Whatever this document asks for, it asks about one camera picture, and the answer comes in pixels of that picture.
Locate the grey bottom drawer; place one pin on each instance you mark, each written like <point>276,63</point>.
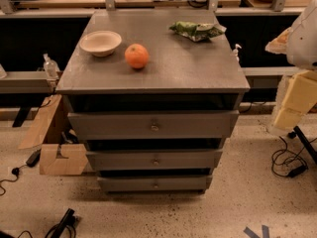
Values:
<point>155,183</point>

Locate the white bowl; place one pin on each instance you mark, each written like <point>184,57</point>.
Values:
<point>100,43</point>

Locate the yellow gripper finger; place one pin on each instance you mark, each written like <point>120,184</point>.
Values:
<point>285,119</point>
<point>301,93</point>

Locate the small white pump bottle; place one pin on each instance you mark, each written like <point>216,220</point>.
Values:
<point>236,50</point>

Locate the grey drawer cabinet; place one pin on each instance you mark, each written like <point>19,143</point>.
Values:
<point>180,76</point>

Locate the black device bottom left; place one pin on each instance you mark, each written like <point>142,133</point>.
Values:
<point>67,223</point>

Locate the black power adapter left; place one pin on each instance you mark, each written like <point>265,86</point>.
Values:
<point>33,158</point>

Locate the grey drawer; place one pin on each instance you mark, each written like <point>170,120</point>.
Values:
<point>153,125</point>
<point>155,183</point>
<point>153,160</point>

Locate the green chip bag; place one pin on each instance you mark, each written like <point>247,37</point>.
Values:
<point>197,32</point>

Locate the clear plastic bottle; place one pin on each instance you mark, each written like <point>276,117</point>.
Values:
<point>51,67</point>

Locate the grey top drawer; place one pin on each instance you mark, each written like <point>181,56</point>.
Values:
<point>153,125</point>

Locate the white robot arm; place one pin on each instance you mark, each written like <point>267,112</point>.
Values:
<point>299,43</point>

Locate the orange fruit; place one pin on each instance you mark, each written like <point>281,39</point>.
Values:
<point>136,56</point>

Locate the cardboard box pieces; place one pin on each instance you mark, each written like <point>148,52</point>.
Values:
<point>57,158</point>

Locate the black stand leg right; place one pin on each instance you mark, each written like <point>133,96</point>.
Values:
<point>296,132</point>

